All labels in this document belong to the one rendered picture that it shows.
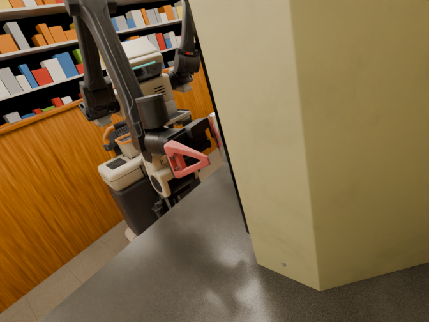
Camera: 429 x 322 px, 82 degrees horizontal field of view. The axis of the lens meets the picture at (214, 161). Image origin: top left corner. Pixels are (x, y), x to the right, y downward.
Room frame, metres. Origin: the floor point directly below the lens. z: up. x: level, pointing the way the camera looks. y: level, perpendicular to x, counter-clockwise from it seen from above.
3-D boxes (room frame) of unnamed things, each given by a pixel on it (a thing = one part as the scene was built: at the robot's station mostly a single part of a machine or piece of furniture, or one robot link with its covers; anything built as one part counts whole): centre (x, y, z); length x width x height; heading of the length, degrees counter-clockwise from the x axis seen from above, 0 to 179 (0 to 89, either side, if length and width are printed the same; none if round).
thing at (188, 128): (0.44, -0.02, 1.15); 0.09 x 0.07 x 0.07; 44
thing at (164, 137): (0.47, 0.06, 1.15); 0.10 x 0.07 x 0.07; 134
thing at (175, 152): (0.40, 0.03, 1.15); 0.09 x 0.07 x 0.07; 44
